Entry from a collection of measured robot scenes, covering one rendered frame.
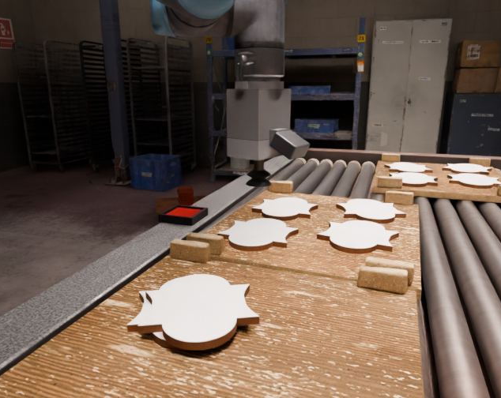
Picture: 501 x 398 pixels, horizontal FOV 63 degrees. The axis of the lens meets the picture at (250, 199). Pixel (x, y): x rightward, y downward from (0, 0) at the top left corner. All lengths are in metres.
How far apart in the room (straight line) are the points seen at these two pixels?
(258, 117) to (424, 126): 4.59
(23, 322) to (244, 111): 0.40
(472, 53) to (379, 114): 1.15
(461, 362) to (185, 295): 0.29
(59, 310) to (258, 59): 0.42
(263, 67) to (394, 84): 4.49
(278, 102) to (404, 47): 4.49
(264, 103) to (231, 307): 0.30
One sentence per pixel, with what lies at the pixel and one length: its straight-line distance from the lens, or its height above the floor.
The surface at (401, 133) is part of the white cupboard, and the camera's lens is 5.11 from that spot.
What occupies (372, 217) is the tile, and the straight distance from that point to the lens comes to 0.79.
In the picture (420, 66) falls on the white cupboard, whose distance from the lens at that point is 5.11.
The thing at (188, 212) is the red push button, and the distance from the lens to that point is 0.85.
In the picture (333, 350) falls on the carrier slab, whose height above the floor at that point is 0.94.
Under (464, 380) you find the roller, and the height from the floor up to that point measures 0.92.
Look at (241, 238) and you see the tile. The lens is 0.65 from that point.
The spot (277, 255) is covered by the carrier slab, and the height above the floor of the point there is 0.94.
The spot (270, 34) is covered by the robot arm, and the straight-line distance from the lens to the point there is 0.62.
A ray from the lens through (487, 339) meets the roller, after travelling 0.54.
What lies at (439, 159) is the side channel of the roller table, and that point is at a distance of 1.55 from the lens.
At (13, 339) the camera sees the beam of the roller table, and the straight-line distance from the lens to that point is 0.53.
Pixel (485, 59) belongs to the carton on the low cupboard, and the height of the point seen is 1.47.
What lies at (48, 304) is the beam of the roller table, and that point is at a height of 0.91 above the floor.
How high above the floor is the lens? 1.18
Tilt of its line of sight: 15 degrees down
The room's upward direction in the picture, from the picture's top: straight up
